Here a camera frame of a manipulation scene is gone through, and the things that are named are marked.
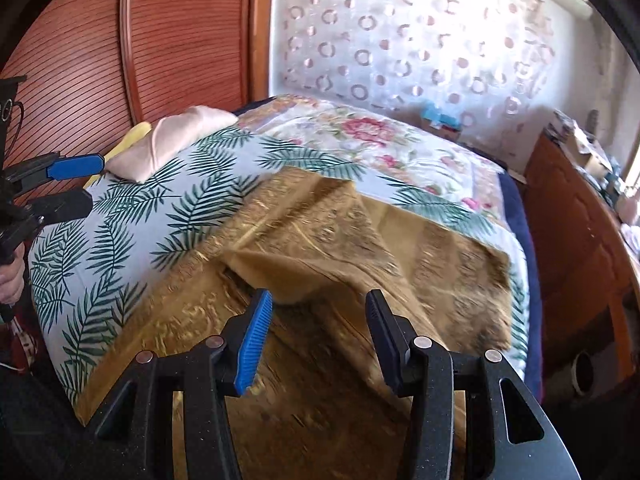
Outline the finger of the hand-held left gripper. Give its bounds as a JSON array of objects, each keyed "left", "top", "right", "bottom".
[
  {"left": 17, "top": 189, "right": 94, "bottom": 233},
  {"left": 2, "top": 154, "right": 107, "bottom": 193}
]

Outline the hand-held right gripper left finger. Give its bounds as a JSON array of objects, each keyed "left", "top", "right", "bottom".
[{"left": 82, "top": 289, "right": 275, "bottom": 480}]

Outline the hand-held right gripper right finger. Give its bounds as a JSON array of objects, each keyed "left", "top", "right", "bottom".
[{"left": 365, "top": 289, "right": 583, "bottom": 480}]

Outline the mustard patterned garment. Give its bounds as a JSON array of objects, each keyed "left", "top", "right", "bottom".
[{"left": 75, "top": 165, "right": 513, "bottom": 480}]

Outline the person's left hand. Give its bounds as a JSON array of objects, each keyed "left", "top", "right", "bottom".
[{"left": 0, "top": 254, "right": 26, "bottom": 307}]

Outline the yellow pillow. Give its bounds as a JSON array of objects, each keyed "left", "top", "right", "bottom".
[{"left": 82, "top": 121, "right": 153, "bottom": 191}]

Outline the palm leaf bed sheet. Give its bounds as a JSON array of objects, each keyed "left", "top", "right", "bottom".
[{"left": 27, "top": 127, "right": 531, "bottom": 406}]

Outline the pink pillow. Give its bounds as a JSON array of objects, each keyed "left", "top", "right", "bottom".
[{"left": 107, "top": 105, "right": 238, "bottom": 183}]

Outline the person's dark patterned clothing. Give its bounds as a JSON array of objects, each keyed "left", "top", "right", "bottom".
[{"left": 0, "top": 305, "right": 86, "bottom": 480}]

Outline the ribbed wooden headboard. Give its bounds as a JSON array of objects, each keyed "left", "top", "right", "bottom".
[{"left": 0, "top": 0, "right": 273, "bottom": 196}]

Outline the grey round pipe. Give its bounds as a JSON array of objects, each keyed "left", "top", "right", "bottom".
[{"left": 570, "top": 350, "right": 596, "bottom": 396}]

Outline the long wooden cabinet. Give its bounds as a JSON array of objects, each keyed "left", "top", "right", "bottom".
[{"left": 522, "top": 132, "right": 640, "bottom": 381}]

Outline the floral quilt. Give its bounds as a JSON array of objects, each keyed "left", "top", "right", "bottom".
[{"left": 237, "top": 95, "right": 506, "bottom": 211}]

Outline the box with blue bag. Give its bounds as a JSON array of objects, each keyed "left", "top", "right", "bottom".
[{"left": 420, "top": 102, "right": 463, "bottom": 143}]

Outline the open cardboard box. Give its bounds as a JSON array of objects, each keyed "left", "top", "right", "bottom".
[{"left": 570, "top": 127, "right": 613, "bottom": 176}]

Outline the circle patterned sheer curtain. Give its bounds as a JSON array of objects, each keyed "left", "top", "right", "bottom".
[{"left": 270, "top": 0, "right": 596, "bottom": 131}]

